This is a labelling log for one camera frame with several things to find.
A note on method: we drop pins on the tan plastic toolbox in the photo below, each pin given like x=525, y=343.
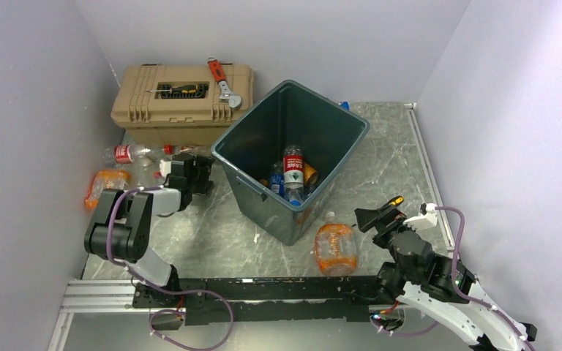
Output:
x=179, y=119

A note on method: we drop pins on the clear Pepsi bottle blue label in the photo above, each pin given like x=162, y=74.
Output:
x=294, y=197

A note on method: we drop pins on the red handled adjustable wrench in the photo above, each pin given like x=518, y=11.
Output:
x=226, y=94

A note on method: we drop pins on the Pepsi bottle blue cap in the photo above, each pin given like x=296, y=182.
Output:
x=276, y=179

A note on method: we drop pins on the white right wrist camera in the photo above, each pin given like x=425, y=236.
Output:
x=426, y=218

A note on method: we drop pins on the large orange bottle front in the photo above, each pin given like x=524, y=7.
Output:
x=335, y=247

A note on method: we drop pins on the black yellow screwdriver in toolbox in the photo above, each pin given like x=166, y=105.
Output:
x=187, y=89

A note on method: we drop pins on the dark green plastic bin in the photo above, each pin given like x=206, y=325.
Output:
x=290, y=114

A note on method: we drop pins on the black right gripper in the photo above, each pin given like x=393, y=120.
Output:
x=386, y=215

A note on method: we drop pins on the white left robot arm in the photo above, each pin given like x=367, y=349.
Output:
x=120, y=226

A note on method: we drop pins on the small clear bottle red cap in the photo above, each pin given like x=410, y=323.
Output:
x=196, y=150

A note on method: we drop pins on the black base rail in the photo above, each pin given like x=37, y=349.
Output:
x=208, y=300

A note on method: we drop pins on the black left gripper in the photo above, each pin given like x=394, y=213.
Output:
x=203, y=165

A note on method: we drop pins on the black yellow screwdriver on table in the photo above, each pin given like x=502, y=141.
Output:
x=396, y=201

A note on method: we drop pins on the clear bottle red label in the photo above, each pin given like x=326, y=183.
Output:
x=125, y=154

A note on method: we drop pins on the crushed orange bottle left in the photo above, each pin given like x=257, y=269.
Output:
x=105, y=179

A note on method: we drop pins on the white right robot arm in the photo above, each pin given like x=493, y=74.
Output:
x=437, y=285

